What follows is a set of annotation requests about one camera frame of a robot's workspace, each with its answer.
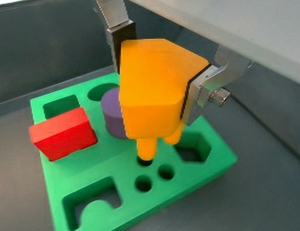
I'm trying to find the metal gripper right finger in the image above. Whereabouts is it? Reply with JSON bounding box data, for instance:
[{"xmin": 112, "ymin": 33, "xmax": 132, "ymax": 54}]
[{"xmin": 181, "ymin": 45, "xmax": 255, "ymax": 125}]

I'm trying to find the red cube block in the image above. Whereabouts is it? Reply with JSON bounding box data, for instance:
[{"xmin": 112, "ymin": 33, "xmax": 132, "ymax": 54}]
[{"xmin": 30, "ymin": 107, "xmax": 98, "ymax": 162}]

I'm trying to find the purple cylinder block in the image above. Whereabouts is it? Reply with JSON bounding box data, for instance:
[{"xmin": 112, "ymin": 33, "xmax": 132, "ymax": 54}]
[{"xmin": 101, "ymin": 88, "xmax": 128, "ymax": 139}]

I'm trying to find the yellow three prong block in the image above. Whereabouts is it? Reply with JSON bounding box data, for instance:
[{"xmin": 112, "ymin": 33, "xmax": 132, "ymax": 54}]
[{"xmin": 120, "ymin": 39, "xmax": 209, "ymax": 161}]

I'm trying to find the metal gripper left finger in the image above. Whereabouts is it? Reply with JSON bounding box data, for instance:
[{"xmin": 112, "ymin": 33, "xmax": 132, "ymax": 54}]
[{"xmin": 96, "ymin": 0, "xmax": 137, "ymax": 72}]

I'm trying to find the green shape sorter board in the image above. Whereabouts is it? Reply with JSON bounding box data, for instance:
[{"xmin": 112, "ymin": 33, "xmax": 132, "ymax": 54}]
[{"xmin": 32, "ymin": 73, "xmax": 237, "ymax": 231}]

